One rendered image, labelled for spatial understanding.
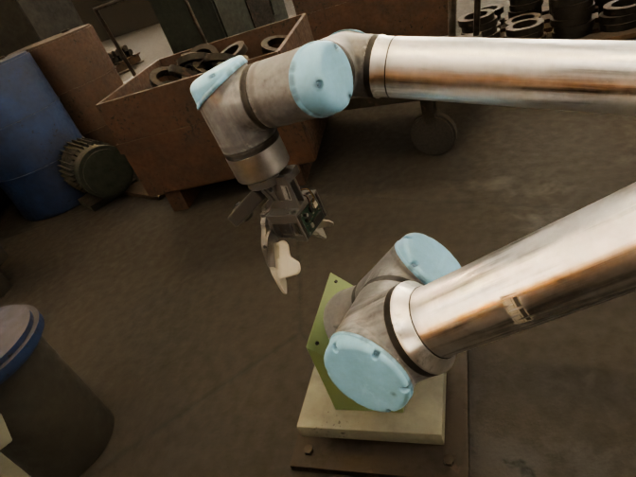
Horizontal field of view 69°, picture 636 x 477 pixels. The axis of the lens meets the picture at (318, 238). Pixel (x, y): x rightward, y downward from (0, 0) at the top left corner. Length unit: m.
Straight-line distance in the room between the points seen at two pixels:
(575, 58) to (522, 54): 0.06
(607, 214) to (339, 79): 0.35
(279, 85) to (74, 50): 2.97
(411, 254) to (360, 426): 0.42
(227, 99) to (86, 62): 2.91
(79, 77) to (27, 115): 0.49
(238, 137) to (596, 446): 0.92
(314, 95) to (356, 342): 0.35
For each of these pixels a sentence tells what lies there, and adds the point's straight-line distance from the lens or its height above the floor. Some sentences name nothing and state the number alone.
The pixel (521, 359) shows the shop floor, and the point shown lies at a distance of 1.29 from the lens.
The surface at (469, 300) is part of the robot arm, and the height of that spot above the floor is 0.55.
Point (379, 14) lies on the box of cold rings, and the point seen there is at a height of 0.35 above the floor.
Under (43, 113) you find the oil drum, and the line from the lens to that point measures 3.26.
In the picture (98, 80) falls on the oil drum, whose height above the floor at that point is 0.57.
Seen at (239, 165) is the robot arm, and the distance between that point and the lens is 0.70.
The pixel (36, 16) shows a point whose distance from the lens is 4.70.
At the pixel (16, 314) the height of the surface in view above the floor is 0.43.
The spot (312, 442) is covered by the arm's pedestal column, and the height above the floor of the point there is 0.02.
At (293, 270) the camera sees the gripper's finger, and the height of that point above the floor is 0.56.
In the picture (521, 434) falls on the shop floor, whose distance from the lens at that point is 1.17.
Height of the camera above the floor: 1.01
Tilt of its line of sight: 33 degrees down
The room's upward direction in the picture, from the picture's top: 21 degrees counter-clockwise
